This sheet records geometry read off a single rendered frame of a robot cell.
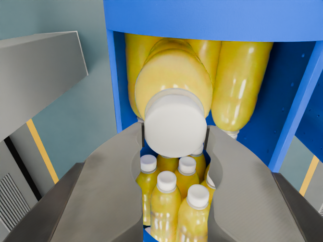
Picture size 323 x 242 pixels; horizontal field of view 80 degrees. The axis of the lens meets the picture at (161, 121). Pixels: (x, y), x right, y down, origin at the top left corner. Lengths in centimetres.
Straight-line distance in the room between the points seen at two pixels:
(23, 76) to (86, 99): 73
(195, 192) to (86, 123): 147
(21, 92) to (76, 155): 114
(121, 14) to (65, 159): 195
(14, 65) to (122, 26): 80
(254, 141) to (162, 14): 34
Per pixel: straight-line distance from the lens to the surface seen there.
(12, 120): 94
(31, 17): 167
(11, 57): 98
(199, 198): 38
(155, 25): 18
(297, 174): 230
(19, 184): 230
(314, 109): 80
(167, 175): 41
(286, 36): 19
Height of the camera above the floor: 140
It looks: 60 degrees down
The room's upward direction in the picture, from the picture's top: 175 degrees counter-clockwise
